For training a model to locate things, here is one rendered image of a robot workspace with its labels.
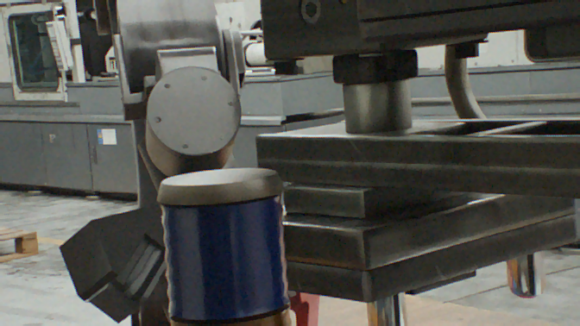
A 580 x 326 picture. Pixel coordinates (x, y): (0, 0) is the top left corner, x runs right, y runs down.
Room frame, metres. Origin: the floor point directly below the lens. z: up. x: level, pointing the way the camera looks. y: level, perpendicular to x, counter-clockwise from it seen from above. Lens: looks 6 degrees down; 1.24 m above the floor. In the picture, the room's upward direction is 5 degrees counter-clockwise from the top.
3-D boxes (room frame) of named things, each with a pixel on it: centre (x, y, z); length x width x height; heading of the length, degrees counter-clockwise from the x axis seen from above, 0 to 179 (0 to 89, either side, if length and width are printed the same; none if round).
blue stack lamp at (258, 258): (0.35, 0.02, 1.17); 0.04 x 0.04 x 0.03
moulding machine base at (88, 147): (9.89, 1.37, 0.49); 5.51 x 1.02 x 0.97; 40
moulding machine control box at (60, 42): (9.42, 1.65, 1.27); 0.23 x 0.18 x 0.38; 130
